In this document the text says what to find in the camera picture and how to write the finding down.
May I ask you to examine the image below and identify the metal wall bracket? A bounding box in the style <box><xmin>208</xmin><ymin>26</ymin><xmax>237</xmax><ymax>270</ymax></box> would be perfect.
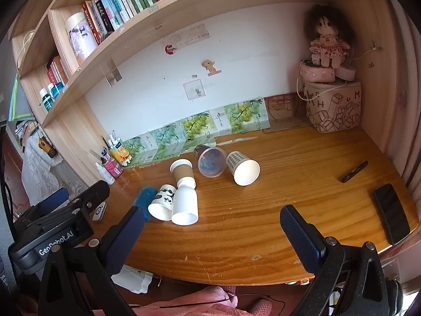
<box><xmin>100</xmin><ymin>57</ymin><xmax>123</xmax><ymax>86</ymax></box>

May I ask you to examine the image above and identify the person's pink clothing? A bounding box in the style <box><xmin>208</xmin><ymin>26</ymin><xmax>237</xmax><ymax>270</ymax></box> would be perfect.
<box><xmin>128</xmin><ymin>285</ymin><xmax>273</xmax><ymax>316</ymax></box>

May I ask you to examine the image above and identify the pink tube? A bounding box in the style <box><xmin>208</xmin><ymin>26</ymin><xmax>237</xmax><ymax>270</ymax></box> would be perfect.
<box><xmin>104</xmin><ymin>158</ymin><xmax>124</xmax><ymax>178</ymax></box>

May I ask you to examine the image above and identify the white round device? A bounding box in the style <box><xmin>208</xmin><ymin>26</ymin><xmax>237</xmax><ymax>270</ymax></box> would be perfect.
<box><xmin>335</xmin><ymin>66</ymin><xmax>357</xmax><ymax>81</ymax></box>

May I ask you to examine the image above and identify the blue sponge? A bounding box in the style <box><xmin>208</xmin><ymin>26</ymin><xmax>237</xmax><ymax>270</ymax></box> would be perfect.
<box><xmin>133</xmin><ymin>187</ymin><xmax>158</xmax><ymax>221</ymax></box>

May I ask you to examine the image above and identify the green framed board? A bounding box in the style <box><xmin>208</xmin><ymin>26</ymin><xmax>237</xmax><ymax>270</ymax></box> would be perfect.
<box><xmin>8</xmin><ymin>76</ymin><xmax>33</xmax><ymax>121</ymax></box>

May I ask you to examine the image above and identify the yellow duck sticker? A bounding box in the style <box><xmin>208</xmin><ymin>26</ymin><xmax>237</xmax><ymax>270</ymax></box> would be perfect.
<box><xmin>202</xmin><ymin>59</ymin><xmax>222</xmax><ymax>76</ymax></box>

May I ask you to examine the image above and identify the pink square wall note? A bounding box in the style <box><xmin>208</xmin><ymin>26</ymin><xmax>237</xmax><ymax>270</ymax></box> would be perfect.
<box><xmin>183</xmin><ymin>78</ymin><xmax>206</xmax><ymax>101</ymax></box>

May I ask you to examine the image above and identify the grape print tissue box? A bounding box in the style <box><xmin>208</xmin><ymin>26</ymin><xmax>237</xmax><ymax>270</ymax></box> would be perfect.
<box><xmin>123</xmin><ymin>135</ymin><xmax>158</xmax><ymax>166</ymax></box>
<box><xmin>210</xmin><ymin>98</ymin><xmax>271</xmax><ymax>135</ymax></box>
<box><xmin>149</xmin><ymin>123</ymin><xmax>185</xmax><ymax>159</ymax></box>
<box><xmin>179</xmin><ymin>111</ymin><xmax>218</xmax><ymax>149</ymax></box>

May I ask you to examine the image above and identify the white lace cloth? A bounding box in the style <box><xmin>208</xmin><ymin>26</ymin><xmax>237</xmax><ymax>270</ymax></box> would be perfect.
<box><xmin>21</xmin><ymin>122</ymin><xmax>83</xmax><ymax>205</ymax></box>

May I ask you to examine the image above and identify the white floral cylinder container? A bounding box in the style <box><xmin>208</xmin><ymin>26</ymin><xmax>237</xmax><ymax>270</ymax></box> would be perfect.
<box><xmin>65</xmin><ymin>12</ymin><xmax>98</xmax><ymax>60</ymax></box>

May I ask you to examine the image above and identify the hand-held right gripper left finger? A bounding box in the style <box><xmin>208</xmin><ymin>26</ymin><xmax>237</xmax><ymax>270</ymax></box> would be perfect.
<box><xmin>39</xmin><ymin>206</ymin><xmax>145</xmax><ymax>316</ymax></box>

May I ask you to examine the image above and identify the brown cup with white lid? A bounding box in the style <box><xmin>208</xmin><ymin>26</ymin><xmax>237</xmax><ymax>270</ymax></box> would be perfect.
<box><xmin>170</xmin><ymin>159</ymin><xmax>193</xmax><ymax>182</ymax></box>

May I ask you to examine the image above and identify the black smartphone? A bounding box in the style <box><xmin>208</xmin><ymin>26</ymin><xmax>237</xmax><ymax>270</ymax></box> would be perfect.
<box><xmin>373</xmin><ymin>183</ymin><xmax>411</xmax><ymax>245</ymax></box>

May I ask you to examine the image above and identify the white cup with black print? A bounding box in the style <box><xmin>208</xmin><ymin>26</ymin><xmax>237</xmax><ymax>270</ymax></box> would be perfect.
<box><xmin>148</xmin><ymin>184</ymin><xmax>176</xmax><ymax>221</ymax></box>

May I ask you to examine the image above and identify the white crumpled paper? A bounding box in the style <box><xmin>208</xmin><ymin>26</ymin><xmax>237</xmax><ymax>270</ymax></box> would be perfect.
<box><xmin>112</xmin><ymin>265</ymin><xmax>162</xmax><ymax>293</ymax></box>

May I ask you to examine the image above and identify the small white device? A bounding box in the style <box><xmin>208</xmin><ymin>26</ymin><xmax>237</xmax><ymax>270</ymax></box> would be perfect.
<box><xmin>92</xmin><ymin>201</ymin><xmax>107</xmax><ymax>222</ymax></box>

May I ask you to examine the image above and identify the black marker pen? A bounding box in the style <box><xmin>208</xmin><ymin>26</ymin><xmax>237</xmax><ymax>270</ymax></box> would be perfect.
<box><xmin>341</xmin><ymin>161</ymin><xmax>369</xmax><ymax>184</ymax></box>

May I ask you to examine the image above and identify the wooden bookshelf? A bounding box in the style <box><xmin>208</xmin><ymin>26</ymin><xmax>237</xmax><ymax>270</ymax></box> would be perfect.
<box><xmin>8</xmin><ymin>0</ymin><xmax>389</xmax><ymax>186</ymax></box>

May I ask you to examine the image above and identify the stack of red books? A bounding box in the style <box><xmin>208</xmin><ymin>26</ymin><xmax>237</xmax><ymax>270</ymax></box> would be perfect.
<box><xmin>46</xmin><ymin>56</ymin><xmax>69</xmax><ymax>88</ymax></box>

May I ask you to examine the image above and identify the pale curtain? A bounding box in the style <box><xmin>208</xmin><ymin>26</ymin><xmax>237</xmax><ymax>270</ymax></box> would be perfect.
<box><xmin>385</xmin><ymin>0</ymin><xmax>421</xmax><ymax>188</ymax></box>

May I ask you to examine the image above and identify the teal bottle with white cap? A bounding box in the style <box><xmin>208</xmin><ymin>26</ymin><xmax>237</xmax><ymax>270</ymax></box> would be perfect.
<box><xmin>39</xmin><ymin>88</ymin><xmax>53</xmax><ymax>110</ymax></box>
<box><xmin>48</xmin><ymin>83</ymin><xmax>63</xmax><ymax>101</ymax></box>

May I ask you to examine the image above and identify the small white bottle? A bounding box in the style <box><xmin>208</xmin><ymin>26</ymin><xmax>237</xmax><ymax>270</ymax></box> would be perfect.
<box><xmin>95</xmin><ymin>162</ymin><xmax>116</xmax><ymax>185</ymax></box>

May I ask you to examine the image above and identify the rag doll with dark hair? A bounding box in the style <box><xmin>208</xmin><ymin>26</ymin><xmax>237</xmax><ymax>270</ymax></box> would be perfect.
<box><xmin>304</xmin><ymin>3</ymin><xmax>356</xmax><ymax>70</ymax></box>

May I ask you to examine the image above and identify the clear plastic cup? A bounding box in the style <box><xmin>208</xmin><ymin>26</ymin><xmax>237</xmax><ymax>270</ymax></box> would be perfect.
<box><xmin>193</xmin><ymin>144</ymin><xmax>227</xmax><ymax>178</ymax></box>

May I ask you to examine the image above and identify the paper wall note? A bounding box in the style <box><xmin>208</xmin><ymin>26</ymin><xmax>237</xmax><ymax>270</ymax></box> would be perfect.
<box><xmin>177</xmin><ymin>24</ymin><xmax>211</xmax><ymax>49</ymax></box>

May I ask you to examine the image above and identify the pink oval box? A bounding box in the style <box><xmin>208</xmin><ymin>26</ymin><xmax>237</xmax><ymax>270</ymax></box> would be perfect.
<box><xmin>299</xmin><ymin>60</ymin><xmax>337</xmax><ymax>83</ymax></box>

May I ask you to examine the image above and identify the pink printed box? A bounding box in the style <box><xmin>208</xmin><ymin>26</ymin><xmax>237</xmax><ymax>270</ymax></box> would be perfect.
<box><xmin>265</xmin><ymin>94</ymin><xmax>298</xmax><ymax>122</ymax></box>

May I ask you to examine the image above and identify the white plastic cup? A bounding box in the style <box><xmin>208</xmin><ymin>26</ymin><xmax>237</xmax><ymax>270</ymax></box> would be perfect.
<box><xmin>171</xmin><ymin>177</ymin><xmax>199</xmax><ymax>226</ymax></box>

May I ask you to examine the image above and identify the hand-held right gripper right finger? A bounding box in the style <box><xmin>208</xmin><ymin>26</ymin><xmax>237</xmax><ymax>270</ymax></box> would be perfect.
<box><xmin>279</xmin><ymin>205</ymin><xmax>403</xmax><ymax>316</ymax></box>

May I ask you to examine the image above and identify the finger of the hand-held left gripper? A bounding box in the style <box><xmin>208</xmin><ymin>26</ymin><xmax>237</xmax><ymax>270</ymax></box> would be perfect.
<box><xmin>16</xmin><ymin>180</ymin><xmax>111</xmax><ymax>238</ymax></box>
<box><xmin>18</xmin><ymin>190</ymin><xmax>71</xmax><ymax>220</ymax></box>

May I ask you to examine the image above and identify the checkered paper cup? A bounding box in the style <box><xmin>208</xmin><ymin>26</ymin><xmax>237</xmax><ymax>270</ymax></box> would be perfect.
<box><xmin>226</xmin><ymin>151</ymin><xmax>260</xmax><ymax>186</ymax></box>

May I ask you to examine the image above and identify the row of books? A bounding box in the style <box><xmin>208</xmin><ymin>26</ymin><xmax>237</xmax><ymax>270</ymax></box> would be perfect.
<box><xmin>82</xmin><ymin>0</ymin><xmax>224</xmax><ymax>40</ymax></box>

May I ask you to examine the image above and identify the white cable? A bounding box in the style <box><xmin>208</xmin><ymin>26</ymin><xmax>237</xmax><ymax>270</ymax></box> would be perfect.
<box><xmin>295</xmin><ymin>61</ymin><xmax>349</xmax><ymax>101</ymax></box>

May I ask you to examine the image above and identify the printed fabric storage box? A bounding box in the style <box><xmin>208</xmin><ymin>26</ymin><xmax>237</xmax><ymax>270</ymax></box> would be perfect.
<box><xmin>305</xmin><ymin>81</ymin><xmax>362</xmax><ymax>133</ymax></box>

